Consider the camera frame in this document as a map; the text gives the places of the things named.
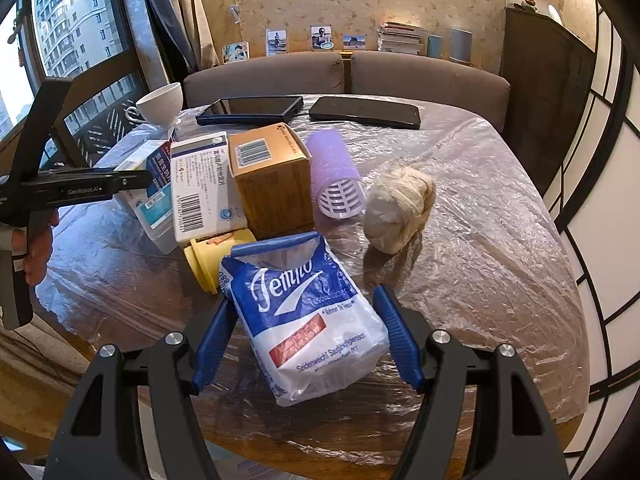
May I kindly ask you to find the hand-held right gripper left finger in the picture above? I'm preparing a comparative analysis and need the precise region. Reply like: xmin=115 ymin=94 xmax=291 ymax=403
xmin=42 ymin=292 xmax=241 ymax=480

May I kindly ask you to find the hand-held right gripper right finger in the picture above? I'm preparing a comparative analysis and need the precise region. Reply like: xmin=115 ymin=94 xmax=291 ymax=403
xmin=372 ymin=284 xmax=571 ymax=480

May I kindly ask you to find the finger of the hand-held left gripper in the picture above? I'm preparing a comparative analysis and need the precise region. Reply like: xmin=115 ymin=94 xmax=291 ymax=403
xmin=30 ymin=169 xmax=152 ymax=207

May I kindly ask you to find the clear packet with blue label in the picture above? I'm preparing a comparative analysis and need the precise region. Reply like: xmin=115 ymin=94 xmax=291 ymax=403
xmin=114 ymin=137 xmax=181 ymax=256

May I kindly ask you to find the yellow plastic cup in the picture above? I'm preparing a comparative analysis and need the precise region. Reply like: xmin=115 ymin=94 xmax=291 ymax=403
xmin=183 ymin=228 xmax=257 ymax=295

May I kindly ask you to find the blue white tissue packet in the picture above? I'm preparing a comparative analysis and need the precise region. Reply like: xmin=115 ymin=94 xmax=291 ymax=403
xmin=220 ymin=231 xmax=391 ymax=407

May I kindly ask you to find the white medicine box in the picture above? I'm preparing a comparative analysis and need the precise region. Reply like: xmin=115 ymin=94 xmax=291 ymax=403
xmin=170 ymin=131 xmax=249 ymax=247

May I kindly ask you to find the cream paper ball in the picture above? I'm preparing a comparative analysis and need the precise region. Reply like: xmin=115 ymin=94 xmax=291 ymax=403
xmin=362 ymin=165 xmax=437 ymax=255

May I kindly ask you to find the brown cardboard box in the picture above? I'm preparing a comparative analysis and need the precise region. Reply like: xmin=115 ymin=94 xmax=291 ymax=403
xmin=228 ymin=123 xmax=316 ymax=241

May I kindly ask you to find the purple hair roller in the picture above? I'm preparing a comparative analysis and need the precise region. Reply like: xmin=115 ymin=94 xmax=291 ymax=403
xmin=305 ymin=129 xmax=363 ymax=220

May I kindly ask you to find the person's left hand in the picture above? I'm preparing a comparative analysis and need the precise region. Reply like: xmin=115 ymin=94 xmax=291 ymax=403
xmin=10 ymin=208 xmax=61 ymax=287

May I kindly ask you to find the white fluffy cloth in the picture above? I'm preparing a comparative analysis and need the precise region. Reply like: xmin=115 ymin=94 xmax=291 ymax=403
xmin=30 ymin=92 xmax=591 ymax=456

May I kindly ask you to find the white ceramic cup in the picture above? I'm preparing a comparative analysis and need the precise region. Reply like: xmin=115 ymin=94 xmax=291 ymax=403
xmin=125 ymin=82 xmax=183 ymax=128

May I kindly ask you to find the window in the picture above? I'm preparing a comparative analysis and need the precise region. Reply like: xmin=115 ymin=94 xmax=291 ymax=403
xmin=0 ymin=0 xmax=151 ymax=171

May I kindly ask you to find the black tablet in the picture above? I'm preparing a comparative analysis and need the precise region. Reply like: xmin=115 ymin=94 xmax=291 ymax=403
xmin=195 ymin=96 xmax=305 ymax=127

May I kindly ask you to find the patterned curtain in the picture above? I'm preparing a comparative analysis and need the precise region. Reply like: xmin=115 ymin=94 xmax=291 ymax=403
xmin=120 ymin=0 xmax=221 ymax=91

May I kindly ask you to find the black tablet case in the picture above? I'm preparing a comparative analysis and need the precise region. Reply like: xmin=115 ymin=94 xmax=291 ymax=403
xmin=308 ymin=96 xmax=422 ymax=130

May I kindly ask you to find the brown sofa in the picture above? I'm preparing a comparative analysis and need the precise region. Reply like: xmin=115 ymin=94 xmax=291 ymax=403
xmin=182 ymin=50 xmax=511 ymax=136

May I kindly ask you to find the dark wooden cabinet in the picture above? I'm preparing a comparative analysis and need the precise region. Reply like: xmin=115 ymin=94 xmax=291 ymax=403
xmin=502 ymin=4 xmax=598 ymax=196

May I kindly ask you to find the stack of books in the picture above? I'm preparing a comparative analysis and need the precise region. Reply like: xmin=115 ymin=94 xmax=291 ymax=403
xmin=376 ymin=21 xmax=430 ymax=56

